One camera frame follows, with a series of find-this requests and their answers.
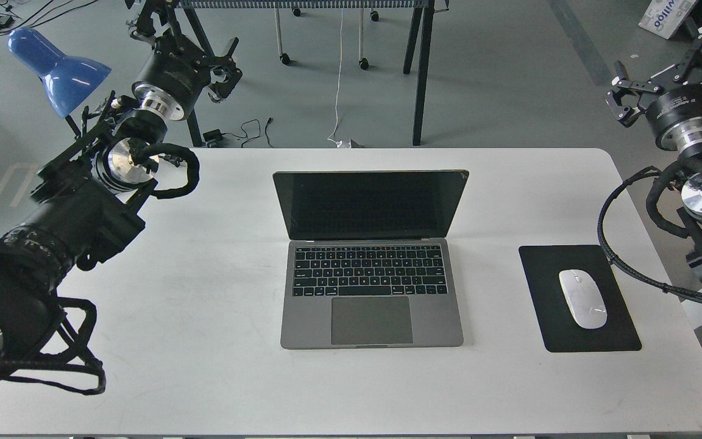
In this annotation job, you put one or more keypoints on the blue desk lamp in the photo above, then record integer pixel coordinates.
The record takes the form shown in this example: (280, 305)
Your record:
(67, 80)

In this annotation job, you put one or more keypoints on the black metal table frame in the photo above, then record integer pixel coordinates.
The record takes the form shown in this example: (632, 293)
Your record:
(313, 94)

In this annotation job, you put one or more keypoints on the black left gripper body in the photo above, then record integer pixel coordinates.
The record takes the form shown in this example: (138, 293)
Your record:
(172, 72)

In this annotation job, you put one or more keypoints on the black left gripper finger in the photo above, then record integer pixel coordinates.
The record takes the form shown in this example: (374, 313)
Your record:
(224, 74)
(142, 27)

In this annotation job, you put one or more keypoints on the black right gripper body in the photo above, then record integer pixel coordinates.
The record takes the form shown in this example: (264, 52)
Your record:
(674, 114)

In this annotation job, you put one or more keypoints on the black mouse pad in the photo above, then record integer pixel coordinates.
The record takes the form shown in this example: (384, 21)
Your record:
(559, 332)

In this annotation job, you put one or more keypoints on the white cardboard box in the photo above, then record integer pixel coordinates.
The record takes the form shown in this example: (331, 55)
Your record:
(664, 18)

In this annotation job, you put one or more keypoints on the black power adapter with cable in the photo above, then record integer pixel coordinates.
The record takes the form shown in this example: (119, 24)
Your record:
(249, 131)

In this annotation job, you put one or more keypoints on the grey laptop computer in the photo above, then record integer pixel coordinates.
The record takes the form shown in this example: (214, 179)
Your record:
(368, 264)

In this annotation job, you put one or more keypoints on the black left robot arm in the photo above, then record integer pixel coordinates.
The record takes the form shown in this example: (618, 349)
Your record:
(90, 195)

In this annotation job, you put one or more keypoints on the white computer mouse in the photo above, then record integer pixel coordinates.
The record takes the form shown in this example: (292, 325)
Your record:
(583, 298)

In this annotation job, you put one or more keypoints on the wheeled cart legs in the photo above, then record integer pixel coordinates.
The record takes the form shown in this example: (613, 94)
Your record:
(321, 39)

